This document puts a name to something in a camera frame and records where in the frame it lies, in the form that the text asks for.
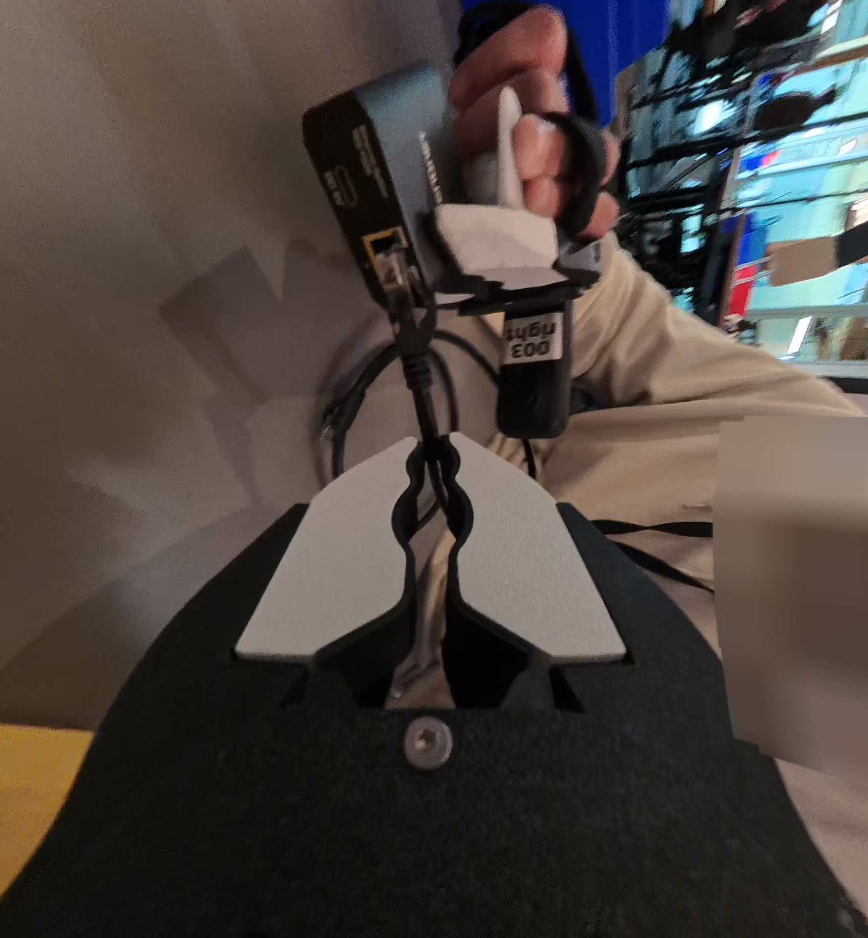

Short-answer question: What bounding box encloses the black grey network adapter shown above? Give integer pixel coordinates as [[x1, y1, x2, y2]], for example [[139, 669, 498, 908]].
[[302, 62, 455, 303]]

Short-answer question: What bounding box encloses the person's right forearm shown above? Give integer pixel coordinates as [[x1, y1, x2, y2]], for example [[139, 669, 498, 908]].
[[569, 233, 868, 455]]

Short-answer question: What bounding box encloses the blue plastic bin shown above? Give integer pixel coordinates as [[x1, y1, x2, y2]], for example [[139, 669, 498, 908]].
[[462, 0, 673, 129]]

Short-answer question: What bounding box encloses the yellow plastic bin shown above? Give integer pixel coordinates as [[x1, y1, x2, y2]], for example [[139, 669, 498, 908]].
[[0, 722, 96, 938]]

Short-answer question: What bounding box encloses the black lanyard strap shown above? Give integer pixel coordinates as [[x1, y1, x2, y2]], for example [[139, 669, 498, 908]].
[[591, 519, 717, 593]]

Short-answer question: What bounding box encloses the black ethernet cable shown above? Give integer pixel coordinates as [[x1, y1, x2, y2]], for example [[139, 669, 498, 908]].
[[318, 245, 504, 529]]

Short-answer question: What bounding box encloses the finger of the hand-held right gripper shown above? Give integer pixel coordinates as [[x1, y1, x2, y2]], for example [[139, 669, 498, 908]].
[[432, 204, 561, 273], [436, 266, 574, 306]]

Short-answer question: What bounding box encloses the person's beige hoodie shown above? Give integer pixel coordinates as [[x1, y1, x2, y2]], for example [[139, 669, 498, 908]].
[[331, 315, 868, 938]]

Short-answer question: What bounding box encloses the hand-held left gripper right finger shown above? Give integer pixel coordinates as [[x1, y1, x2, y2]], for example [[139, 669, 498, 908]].
[[443, 431, 627, 709]]

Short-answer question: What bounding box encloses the person's right hand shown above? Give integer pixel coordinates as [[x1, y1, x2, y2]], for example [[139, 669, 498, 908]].
[[448, 6, 623, 243]]

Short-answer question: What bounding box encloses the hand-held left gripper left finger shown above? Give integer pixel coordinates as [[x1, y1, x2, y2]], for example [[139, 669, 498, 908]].
[[234, 434, 423, 708]]

